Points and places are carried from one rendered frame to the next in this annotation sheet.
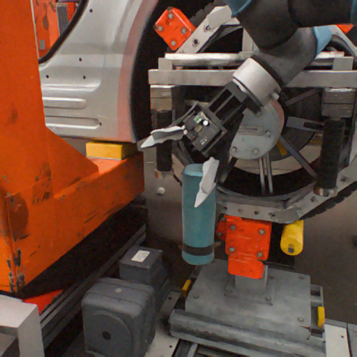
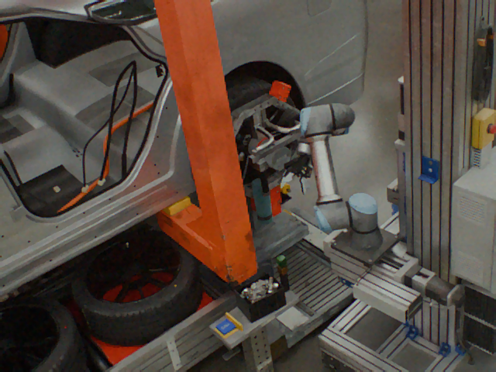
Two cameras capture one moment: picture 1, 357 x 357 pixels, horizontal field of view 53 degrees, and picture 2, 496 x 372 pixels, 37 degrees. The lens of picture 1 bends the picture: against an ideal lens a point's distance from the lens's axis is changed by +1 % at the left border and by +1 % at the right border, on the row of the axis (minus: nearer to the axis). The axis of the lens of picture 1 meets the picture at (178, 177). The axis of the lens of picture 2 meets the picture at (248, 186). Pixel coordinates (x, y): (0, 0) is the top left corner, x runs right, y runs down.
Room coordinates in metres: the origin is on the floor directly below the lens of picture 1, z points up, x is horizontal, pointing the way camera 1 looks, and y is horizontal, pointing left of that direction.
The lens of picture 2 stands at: (-1.05, 2.46, 2.94)
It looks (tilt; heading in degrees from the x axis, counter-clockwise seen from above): 35 degrees down; 309
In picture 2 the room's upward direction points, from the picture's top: 10 degrees counter-clockwise
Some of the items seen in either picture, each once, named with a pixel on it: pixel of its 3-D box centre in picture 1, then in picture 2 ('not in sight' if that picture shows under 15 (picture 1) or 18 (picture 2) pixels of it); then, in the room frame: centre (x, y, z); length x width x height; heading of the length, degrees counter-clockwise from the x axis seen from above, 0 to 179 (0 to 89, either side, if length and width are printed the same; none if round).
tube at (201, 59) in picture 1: (210, 45); (256, 133); (0.86, -0.07, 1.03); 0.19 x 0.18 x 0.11; 161
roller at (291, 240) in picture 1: (293, 227); (273, 181); (1.00, -0.35, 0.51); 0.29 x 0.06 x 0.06; 161
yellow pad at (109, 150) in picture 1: (112, 147); (173, 201); (1.24, 0.23, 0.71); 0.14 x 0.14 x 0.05; 71
